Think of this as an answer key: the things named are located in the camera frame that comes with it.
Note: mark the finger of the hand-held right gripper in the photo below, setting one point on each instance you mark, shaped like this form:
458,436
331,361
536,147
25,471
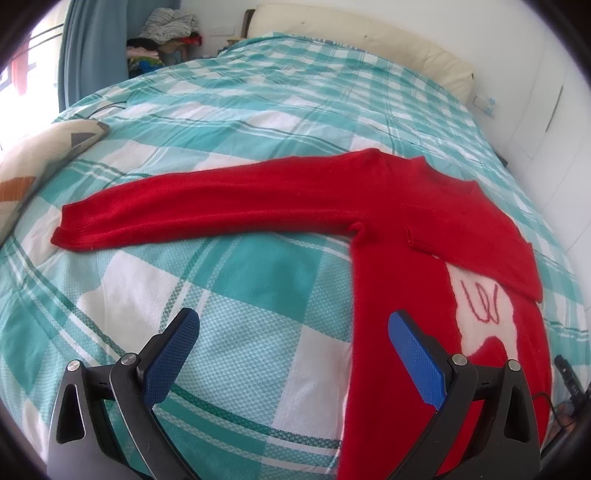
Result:
570,381

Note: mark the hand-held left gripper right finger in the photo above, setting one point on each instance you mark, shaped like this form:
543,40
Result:
418,360

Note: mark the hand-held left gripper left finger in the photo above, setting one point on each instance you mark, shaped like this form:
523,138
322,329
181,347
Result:
168,357

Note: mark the red sweater with white figure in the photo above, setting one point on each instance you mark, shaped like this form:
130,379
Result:
392,240

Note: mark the pile of mixed clothes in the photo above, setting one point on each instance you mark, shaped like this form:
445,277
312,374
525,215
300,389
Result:
161,39

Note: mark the teal checked bed blanket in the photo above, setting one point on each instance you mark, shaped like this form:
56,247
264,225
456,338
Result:
231,300

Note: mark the cream patterned pillow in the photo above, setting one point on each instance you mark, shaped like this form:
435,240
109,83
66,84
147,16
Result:
32,161

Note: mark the white wardrobe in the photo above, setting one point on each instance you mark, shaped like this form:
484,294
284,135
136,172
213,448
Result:
540,120

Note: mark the blue curtain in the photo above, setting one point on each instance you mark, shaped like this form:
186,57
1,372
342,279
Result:
92,50

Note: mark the window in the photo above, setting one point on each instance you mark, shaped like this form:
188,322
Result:
32,69

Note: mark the cream headboard cushion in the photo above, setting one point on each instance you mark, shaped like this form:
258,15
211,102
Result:
369,41

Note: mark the red hanging cloth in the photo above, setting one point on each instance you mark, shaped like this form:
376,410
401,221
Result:
21,69

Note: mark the dark wooden bed headboard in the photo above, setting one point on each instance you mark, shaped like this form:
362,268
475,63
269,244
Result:
248,23

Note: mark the white wall socket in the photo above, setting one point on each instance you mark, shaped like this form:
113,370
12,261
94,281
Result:
484,102

